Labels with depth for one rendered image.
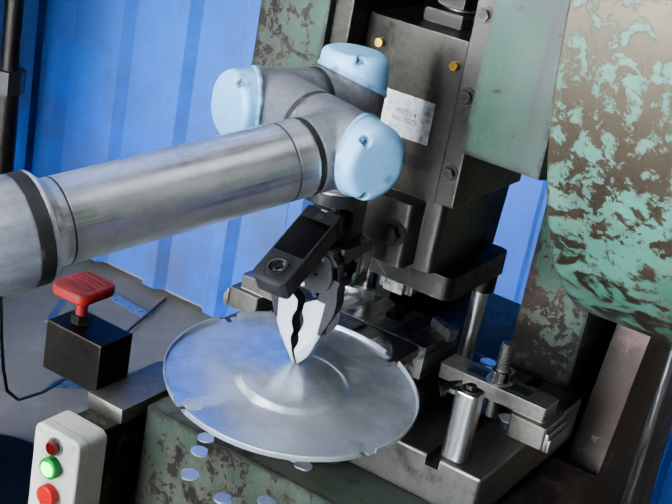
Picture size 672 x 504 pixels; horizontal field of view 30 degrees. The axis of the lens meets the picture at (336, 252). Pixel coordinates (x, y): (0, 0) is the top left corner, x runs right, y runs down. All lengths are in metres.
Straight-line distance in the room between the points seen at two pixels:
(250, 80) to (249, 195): 0.18
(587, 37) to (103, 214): 0.41
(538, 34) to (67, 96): 2.33
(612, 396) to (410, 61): 0.59
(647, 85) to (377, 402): 0.56
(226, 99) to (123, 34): 2.08
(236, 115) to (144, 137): 2.12
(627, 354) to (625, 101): 0.80
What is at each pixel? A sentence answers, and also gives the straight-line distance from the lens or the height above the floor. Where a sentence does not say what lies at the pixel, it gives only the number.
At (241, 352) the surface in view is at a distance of 1.46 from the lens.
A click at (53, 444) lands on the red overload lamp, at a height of 0.62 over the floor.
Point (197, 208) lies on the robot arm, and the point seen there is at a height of 1.06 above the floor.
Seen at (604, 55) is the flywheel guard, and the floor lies 1.26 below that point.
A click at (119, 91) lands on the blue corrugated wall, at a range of 3.37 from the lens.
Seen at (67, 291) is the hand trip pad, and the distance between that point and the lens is 1.61.
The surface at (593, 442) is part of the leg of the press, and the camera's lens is 1.79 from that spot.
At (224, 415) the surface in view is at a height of 0.78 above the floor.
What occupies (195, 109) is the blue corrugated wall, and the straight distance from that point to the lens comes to 3.23.
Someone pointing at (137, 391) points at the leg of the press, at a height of 0.64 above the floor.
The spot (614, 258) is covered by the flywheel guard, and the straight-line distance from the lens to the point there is 1.13.
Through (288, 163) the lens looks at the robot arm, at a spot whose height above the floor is 1.10.
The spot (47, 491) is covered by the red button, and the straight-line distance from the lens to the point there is 1.60.
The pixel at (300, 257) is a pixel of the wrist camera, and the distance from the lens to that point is 1.33.
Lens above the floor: 1.45
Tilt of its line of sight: 22 degrees down
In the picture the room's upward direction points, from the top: 11 degrees clockwise
